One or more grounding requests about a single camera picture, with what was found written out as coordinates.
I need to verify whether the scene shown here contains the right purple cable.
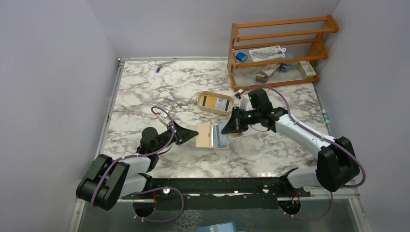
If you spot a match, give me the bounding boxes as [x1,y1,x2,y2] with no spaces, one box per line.
[238,84,367,221]

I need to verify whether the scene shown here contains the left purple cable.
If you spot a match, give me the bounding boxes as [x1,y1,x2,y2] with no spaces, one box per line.
[89,106,186,224]

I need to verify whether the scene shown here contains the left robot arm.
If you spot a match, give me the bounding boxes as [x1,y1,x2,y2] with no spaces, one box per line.
[75,124,199,210]

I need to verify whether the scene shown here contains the tan oval tray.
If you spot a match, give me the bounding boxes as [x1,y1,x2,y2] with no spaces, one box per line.
[197,91,234,116]

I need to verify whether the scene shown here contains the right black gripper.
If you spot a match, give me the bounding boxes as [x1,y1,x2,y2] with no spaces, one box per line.
[222,106,261,134]

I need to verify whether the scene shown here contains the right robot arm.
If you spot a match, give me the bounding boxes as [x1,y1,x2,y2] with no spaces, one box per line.
[221,88,366,197]

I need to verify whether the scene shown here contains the blue small box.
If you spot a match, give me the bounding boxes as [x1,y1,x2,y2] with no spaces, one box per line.
[235,52,248,63]

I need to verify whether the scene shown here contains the yellow white card in tray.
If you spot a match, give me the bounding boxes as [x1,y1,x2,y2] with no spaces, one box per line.
[201,95,230,112]

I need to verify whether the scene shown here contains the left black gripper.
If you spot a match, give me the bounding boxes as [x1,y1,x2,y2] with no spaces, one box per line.
[153,120,199,153]

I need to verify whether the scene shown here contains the purple cable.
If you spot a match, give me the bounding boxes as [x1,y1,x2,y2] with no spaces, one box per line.
[238,84,367,221]
[89,106,186,224]

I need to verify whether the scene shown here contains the white packaged item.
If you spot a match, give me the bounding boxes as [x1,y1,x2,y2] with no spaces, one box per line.
[249,45,287,62]

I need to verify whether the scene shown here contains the orange wooden rack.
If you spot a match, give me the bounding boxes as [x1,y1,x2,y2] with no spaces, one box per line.
[227,15,339,90]

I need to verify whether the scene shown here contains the blue white cup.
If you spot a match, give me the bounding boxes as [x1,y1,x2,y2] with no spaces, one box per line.
[279,62,293,72]

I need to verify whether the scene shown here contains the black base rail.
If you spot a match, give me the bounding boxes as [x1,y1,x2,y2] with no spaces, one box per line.
[123,177,310,210]

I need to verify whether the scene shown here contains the green white box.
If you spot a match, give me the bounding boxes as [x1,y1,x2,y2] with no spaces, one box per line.
[298,60,317,79]

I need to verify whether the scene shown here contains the blue object at bottom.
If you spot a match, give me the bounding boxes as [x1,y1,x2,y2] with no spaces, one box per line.
[195,221,237,232]

